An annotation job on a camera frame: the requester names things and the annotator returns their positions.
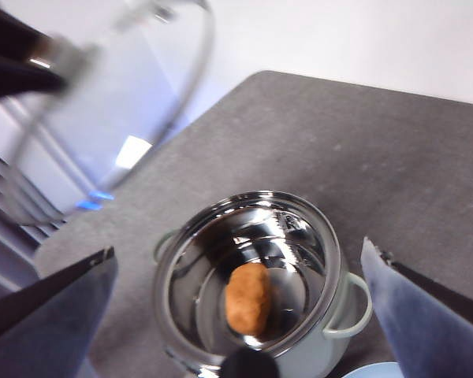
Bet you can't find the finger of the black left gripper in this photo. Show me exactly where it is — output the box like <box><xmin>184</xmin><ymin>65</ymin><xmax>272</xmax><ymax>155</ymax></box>
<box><xmin>0</xmin><ymin>0</ymin><xmax>57</xmax><ymax>63</ymax></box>
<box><xmin>0</xmin><ymin>50</ymin><xmax>69</xmax><ymax>102</ymax></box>

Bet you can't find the brown potato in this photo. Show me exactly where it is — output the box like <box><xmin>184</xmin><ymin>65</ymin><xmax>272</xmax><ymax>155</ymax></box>
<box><xmin>225</xmin><ymin>262</ymin><xmax>273</xmax><ymax>338</ymax></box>

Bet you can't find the blue plate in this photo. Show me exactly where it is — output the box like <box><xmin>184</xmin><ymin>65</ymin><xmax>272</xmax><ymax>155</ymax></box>
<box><xmin>341</xmin><ymin>359</ymin><xmax>400</xmax><ymax>378</ymax></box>

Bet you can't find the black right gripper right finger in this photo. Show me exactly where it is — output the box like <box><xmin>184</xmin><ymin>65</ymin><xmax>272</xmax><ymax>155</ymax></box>
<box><xmin>359</xmin><ymin>235</ymin><xmax>473</xmax><ymax>378</ymax></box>

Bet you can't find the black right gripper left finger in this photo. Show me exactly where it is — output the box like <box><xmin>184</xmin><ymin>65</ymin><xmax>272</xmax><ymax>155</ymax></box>
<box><xmin>0</xmin><ymin>246</ymin><xmax>119</xmax><ymax>378</ymax></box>

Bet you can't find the pale green electric steamer pot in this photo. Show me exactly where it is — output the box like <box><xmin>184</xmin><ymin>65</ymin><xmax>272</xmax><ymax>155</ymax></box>
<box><xmin>152</xmin><ymin>190</ymin><xmax>374</xmax><ymax>378</ymax></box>

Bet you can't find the glass lid with green knob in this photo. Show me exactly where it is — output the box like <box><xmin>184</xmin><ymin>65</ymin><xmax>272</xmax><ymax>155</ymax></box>
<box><xmin>0</xmin><ymin>0</ymin><xmax>216</xmax><ymax>226</ymax></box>

